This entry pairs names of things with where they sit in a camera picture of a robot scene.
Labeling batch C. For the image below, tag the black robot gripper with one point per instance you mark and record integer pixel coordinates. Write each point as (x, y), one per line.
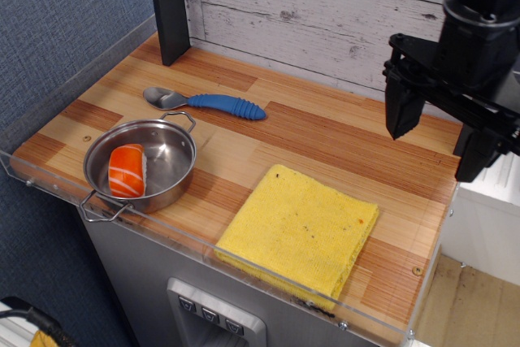
(467, 74)

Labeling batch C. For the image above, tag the yellow towel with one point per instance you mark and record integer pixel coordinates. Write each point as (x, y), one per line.
(298, 235)

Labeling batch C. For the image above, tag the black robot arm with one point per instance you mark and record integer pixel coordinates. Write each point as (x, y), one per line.
(468, 73)

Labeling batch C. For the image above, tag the small steel pan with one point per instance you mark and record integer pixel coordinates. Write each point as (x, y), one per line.
(171, 155)

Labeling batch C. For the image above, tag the clear acrylic table guard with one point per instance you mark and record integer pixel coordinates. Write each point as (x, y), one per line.
(337, 137)

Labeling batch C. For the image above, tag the silver dispenser button panel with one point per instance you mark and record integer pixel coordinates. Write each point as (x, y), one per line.
(206, 320)

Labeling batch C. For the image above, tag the orange salmon sushi toy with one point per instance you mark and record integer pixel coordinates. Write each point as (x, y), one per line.
(127, 171)

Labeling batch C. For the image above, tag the grey toy fridge cabinet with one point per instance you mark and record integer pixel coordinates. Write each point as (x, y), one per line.
(139, 264)

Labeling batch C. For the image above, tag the yellow object bottom left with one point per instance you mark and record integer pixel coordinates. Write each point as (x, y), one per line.
(41, 339)

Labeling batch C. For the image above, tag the white aluminium rail base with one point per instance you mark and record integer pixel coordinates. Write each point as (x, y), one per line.
(500, 181)

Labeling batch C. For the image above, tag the blue handled metal spoon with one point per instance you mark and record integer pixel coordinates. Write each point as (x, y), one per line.
(165, 100)

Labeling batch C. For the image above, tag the black left frame post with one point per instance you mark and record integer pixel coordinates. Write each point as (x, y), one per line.
(173, 30)

